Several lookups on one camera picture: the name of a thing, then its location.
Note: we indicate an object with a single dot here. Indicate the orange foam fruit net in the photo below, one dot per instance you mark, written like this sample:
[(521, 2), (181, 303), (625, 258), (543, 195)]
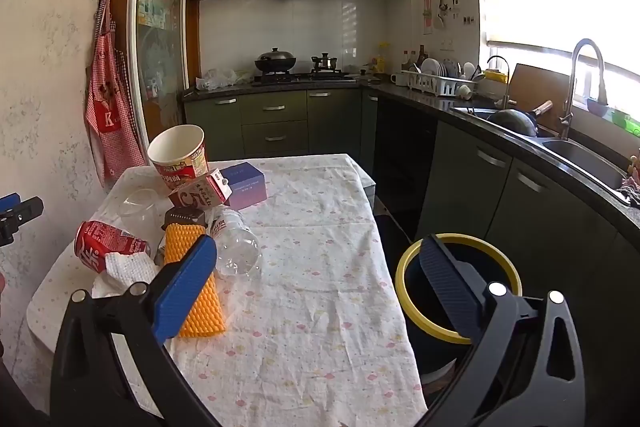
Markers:
[(205, 312)]

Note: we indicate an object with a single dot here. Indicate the clear plastic cup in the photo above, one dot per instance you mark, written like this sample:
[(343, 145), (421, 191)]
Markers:
[(137, 212)]

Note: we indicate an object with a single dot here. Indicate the yellow-rimmed dark trash bin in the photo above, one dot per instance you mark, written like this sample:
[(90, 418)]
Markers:
[(415, 307)]

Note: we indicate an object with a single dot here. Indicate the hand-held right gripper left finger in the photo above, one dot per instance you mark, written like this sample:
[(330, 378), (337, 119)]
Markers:
[(184, 289)]

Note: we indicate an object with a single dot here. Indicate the black wok with lid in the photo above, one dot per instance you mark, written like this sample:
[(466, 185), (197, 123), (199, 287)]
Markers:
[(275, 61)]

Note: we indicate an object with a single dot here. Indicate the clear plastic bottle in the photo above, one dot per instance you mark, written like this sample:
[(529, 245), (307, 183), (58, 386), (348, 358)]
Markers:
[(237, 249)]

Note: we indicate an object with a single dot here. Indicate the red checkered apron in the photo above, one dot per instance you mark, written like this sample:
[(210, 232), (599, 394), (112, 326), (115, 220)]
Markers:
[(112, 117)]

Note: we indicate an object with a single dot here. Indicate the frosted glass sliding door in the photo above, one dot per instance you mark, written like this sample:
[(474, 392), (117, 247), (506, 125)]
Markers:
[(160, 32)]

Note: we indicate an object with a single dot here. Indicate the dark snack wrapper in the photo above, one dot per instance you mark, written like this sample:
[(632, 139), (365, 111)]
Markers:
[(182, 217)]

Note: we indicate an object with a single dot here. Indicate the steel kitchen sink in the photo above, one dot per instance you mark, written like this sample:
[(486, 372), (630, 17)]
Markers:
[(585, 157)]

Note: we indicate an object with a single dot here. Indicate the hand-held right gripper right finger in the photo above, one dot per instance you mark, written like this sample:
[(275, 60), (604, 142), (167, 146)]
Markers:
[(450, 289)]

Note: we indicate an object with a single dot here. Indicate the hanging wall utensils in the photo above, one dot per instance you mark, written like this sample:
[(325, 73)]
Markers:
[(435, 14)]

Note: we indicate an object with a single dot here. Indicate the crumpled clear plastic bag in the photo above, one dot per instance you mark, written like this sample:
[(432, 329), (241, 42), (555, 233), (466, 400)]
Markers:
[(220, 78)]

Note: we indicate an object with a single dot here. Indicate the yellow bottle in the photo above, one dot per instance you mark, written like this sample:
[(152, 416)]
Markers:
[(381, 64)]

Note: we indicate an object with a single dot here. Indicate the white mug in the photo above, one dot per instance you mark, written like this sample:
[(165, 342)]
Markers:
[(398, 79)]

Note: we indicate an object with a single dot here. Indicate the small steel pot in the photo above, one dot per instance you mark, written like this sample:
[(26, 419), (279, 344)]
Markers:
[(325, 63)]

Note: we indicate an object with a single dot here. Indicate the red soda can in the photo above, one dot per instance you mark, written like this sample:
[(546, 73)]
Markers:
[(105, 242)]

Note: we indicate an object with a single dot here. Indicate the dark counter cabinets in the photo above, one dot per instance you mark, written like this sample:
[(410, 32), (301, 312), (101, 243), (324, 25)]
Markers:
[(525, 217)]

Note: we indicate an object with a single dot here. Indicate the green lower kitchen cabinets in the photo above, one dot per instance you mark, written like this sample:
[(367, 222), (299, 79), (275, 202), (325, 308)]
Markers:
[(275, 127)]

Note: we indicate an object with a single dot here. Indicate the small red-white carton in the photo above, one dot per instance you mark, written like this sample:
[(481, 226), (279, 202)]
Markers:
[(192, 197)]

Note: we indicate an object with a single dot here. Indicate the red paper noodle cup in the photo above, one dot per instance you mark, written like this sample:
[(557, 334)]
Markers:
[(175, 157)]

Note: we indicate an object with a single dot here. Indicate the white dish rack with dishes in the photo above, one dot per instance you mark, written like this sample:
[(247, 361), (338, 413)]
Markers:
[(440, 79)]

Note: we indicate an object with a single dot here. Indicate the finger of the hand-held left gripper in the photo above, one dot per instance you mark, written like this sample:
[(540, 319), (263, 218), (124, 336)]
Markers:
[(24, 213)]

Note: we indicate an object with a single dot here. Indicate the white tissue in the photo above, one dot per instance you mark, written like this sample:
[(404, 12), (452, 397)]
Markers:
[(127, 269)]

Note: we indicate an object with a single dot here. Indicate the group of sauce bottles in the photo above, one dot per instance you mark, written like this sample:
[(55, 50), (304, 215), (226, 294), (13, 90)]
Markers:
[(412, 59)]

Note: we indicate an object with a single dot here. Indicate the yellow packet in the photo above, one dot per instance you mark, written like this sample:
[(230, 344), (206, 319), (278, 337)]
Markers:
[(496, 76)]

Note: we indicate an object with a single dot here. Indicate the tall steel kitchen faucet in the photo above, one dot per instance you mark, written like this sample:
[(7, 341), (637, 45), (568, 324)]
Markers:
[(570, 97)]

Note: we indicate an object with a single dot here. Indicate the wooden cutting board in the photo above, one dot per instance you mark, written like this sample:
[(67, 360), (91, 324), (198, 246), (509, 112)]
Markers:
[(530, 87)]

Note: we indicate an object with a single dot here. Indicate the small steel faucet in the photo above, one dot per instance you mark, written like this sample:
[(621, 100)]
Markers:
[(506, 82)]

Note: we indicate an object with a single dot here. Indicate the blue cardboard box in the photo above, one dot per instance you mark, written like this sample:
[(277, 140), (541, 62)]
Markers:
[(245, 184)]

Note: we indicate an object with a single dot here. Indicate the black gas stove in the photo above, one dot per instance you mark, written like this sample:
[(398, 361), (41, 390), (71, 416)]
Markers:
[(300, 78)]

